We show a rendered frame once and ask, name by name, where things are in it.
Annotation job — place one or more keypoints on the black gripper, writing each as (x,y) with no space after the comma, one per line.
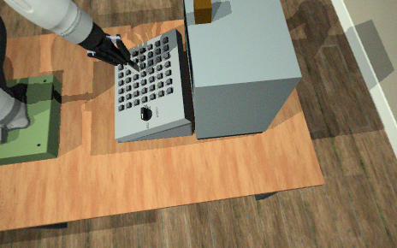
(106,51)

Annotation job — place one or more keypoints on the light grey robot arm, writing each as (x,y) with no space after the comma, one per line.
(64,18)

